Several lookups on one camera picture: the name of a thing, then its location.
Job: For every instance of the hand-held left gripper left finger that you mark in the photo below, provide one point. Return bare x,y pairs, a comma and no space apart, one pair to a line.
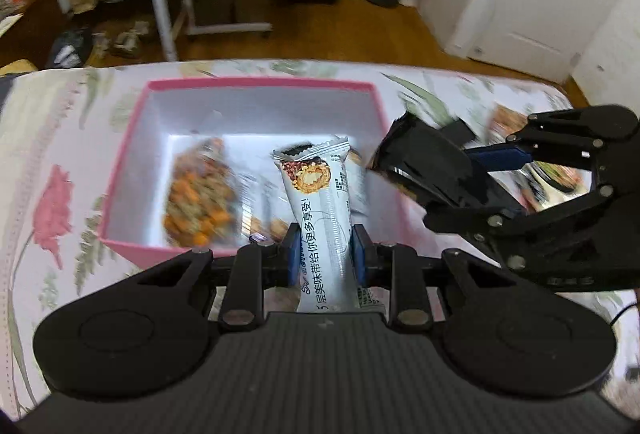
293,259

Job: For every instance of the clear bag of coated peanuts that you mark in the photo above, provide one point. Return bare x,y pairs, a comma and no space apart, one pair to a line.
200,199
507,123

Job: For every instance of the white wafer bar packet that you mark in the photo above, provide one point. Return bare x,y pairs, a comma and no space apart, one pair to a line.
315,214

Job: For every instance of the pink cardboard box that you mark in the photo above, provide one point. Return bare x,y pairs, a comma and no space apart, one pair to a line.
200,114

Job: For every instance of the black plastic bag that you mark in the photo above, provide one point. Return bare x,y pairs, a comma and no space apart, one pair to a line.
70,47

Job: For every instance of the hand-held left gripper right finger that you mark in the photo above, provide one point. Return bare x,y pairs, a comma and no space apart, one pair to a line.
357,259

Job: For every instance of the instant noodle bag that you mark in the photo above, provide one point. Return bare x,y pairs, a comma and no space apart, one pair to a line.
560,179

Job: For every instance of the pair of shoes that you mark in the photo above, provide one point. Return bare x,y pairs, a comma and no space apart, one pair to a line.
127,39

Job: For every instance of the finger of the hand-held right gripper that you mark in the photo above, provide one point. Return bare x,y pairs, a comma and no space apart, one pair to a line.
500,157
500,224

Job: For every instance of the dark wooden cabinet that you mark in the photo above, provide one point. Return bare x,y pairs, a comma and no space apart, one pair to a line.
30,24

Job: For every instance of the black snack packet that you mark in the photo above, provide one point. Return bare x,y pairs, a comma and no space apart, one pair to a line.
435,164

